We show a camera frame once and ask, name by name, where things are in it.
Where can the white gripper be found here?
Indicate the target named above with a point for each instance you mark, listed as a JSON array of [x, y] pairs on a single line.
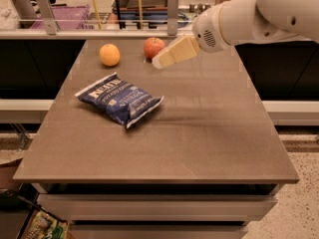
[[205, 31]]

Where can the orange fruit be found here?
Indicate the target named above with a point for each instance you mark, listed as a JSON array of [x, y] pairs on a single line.
[[109, 55]]

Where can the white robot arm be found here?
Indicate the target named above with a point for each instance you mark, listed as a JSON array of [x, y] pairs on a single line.
[[237, 22]]

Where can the red apple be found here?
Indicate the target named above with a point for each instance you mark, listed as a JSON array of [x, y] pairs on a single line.
[[152, 46]]

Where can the blue potato chip bag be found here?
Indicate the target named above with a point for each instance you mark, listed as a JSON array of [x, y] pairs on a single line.
[[122, 101]]

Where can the glass railing panel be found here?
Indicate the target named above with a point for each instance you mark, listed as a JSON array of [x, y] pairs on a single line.
[[100, 19]]

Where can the purple plastic crate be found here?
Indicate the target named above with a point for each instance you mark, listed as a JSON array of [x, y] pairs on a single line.
[[65, 18]]

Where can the grey drawer cabinet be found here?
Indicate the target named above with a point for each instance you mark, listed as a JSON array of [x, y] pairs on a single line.
[[157, 216]]

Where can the snack box on floor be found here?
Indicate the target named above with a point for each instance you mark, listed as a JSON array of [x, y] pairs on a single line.
[[41, 225]]

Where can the middle metal railing post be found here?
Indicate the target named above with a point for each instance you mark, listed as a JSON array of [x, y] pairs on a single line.
[[172, 17]]

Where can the metal railing post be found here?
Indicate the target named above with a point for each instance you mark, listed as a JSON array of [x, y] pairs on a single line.
[[46, 12], [172, 17]]

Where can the left metal railing post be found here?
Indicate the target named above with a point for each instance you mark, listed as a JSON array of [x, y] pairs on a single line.
[[46, 12]]

